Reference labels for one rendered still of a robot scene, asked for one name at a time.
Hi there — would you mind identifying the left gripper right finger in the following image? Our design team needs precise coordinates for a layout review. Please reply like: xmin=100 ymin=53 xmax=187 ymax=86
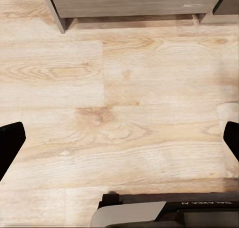
xmin=223 ymin=121 xmax=239 ymax=162

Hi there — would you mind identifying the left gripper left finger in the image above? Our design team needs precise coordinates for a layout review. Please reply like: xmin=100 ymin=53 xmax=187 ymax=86
xmin=0 ymin=121 xmax=26 ymax=181

